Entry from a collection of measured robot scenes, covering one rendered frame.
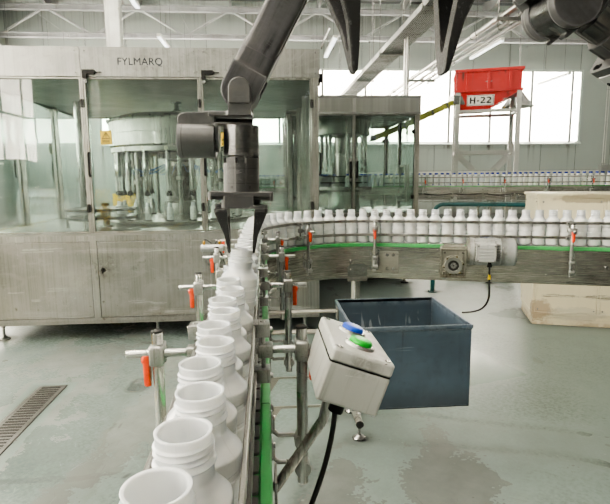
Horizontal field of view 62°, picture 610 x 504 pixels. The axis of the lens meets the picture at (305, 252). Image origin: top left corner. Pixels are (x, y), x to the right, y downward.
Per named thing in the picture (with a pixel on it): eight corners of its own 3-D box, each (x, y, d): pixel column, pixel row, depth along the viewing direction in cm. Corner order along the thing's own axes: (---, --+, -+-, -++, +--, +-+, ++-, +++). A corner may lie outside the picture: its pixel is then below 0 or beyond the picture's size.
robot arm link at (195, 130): (251, 76, 74) (253, 85, 83) (171, 73, 74) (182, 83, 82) (251, 158, 76) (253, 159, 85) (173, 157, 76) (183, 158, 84)
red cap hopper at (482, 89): (448, 269, 736) (454, 69, 696) (446, 261, 805) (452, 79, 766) (515, 271, 715) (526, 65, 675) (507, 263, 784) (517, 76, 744)
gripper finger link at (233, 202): (225, 249, 86) (224, 194, 85) (267, 249, 87) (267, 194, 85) (221, 255, 79) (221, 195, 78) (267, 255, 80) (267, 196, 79)
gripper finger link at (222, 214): (217, 249, 86) (217, 194, 85) (260, 249, 87) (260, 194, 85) (213, 255, 79) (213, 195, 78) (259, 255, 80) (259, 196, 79)
